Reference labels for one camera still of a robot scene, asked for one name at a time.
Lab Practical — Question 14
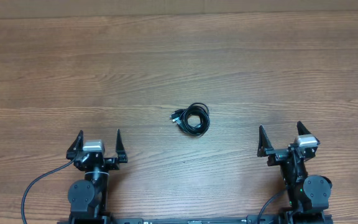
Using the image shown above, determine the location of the black usb cable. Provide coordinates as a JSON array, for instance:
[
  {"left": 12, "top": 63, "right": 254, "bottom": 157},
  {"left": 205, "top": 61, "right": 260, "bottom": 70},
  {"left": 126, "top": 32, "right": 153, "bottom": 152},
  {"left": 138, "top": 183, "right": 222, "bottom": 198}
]
[{"left": 170, "top": 102, "right": 211, "bottom": 137}]

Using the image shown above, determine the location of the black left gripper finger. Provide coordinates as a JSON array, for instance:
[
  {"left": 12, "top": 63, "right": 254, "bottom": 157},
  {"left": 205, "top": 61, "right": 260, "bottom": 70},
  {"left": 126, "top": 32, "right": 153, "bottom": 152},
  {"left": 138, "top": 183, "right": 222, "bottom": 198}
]
[
  {"left": 66, "top": 130, "right": 83, "bottom": 160},
  {"left": 116, "top": 129, "right": 128, "bottom": 163}
]

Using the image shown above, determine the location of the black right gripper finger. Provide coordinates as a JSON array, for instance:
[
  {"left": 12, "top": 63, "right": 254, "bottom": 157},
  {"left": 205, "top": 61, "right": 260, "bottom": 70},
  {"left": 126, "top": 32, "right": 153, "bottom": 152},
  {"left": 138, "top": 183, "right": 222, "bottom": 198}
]
[
  {"left": 257, "top": 125, "right": 273, "bottom": 157},
  {"left": 296, "top": 121, "right": 311, "bottom": 136}
]

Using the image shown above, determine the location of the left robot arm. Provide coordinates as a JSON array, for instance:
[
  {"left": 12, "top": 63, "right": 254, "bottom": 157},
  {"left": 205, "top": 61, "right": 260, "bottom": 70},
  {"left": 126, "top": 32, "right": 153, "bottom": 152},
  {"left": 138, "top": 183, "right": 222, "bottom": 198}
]
[{"left": 66, "top": 131, "right": 128, "bottom": 223}]

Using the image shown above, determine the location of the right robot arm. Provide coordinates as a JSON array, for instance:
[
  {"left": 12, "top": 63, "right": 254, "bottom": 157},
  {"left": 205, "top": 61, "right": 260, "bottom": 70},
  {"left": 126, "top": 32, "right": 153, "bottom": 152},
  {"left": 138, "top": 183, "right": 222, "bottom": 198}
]
[{"left": 256, "top": 121, "right": 333, "bottom": 223}]

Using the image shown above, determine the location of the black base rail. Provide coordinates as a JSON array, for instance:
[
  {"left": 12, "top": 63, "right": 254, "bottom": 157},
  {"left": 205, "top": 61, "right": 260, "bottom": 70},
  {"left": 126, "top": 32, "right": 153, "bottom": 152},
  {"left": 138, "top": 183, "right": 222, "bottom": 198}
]
[{"left": 57, "top": 215, "right": 334, "bottom": 224}]

